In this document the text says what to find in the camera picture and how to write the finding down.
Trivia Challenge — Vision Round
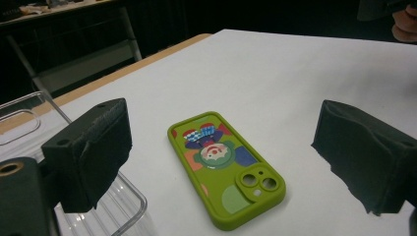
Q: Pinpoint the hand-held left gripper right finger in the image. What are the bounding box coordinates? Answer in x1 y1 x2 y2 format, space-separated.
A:
311 99 417 216

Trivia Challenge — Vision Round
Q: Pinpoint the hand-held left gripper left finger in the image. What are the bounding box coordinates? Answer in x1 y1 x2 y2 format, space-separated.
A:
40 97 134 214

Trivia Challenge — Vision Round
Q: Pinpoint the clear plastic tray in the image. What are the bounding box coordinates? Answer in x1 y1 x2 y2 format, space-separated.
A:
0 90 149 236

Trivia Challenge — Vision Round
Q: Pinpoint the green cartoon phone case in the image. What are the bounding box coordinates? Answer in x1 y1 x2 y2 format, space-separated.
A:
166 110 287 232

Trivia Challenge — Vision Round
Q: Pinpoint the white table cover sheet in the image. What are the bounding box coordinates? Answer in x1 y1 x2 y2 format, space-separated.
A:
0 29 417 236

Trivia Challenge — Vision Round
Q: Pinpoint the white metal frame table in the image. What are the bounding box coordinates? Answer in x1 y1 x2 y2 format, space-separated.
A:
0 0 144 97

